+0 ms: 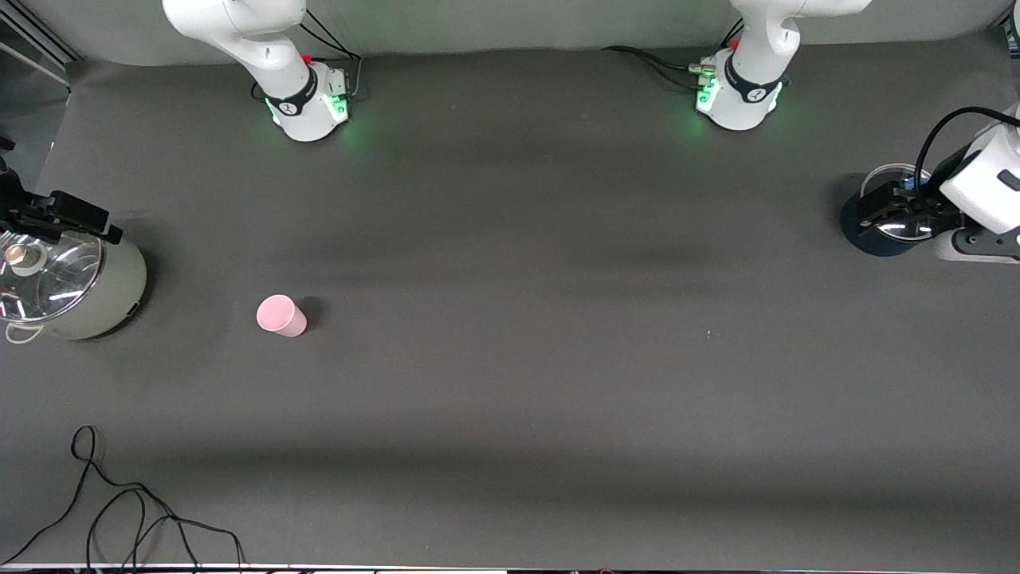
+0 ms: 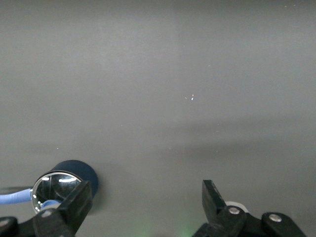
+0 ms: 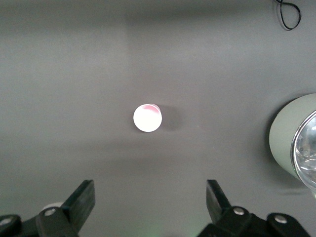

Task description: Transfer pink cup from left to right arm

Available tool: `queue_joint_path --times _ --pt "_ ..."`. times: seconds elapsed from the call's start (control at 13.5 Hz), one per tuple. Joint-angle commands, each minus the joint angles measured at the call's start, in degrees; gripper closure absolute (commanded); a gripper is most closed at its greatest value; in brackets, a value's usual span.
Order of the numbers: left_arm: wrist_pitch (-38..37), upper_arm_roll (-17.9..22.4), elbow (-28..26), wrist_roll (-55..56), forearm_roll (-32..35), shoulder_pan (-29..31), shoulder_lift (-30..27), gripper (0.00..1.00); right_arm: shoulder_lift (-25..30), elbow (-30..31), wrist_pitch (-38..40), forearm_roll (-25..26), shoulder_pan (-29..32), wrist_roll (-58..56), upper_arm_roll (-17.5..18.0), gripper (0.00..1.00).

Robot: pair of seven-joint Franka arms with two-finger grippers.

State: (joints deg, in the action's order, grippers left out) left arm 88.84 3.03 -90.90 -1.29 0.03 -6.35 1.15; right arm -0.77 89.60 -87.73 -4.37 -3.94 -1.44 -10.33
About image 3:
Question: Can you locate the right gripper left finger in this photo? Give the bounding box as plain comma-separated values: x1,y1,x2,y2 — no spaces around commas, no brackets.
0,179,96,237

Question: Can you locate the thin black loose cable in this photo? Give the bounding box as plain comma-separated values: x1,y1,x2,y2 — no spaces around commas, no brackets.
273,0,302,32

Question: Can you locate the glass lid with metal knob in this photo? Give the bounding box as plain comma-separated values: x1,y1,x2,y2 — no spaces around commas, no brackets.
290,110,316,200

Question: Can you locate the sage green pot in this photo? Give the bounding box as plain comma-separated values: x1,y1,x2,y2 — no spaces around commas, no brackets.
269,93,316,198

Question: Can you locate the pink cup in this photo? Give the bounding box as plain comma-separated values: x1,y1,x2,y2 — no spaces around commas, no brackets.
133,103,163,133

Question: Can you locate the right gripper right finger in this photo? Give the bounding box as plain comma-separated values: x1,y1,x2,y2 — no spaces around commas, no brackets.
197,179,312,237

